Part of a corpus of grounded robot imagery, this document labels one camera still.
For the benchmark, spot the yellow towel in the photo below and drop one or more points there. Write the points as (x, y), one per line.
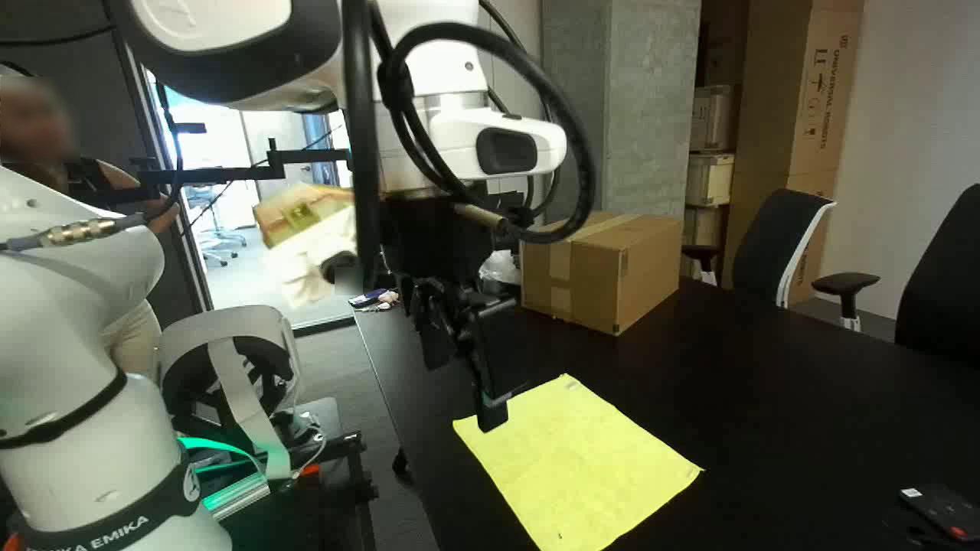
(573, 468)

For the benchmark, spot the tall cardboard box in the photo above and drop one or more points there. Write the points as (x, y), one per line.
(794, 100)

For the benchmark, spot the black remote with red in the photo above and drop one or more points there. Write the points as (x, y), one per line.
(946, 509)

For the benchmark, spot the black camera stand pole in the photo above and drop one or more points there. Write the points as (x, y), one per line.
(362, 134)

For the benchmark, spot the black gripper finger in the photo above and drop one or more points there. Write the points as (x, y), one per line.
(490, 378)

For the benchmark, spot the cardboard box on table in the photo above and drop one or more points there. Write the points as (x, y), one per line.
(603, 276)

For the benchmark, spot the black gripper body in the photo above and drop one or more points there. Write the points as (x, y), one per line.
(436, 257)

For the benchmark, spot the black white office chair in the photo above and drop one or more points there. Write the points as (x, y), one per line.
(774, 246)

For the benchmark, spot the black chair far right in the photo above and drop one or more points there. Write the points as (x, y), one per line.
(940, 302)

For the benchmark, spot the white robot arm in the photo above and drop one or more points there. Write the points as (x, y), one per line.
(87, 447)

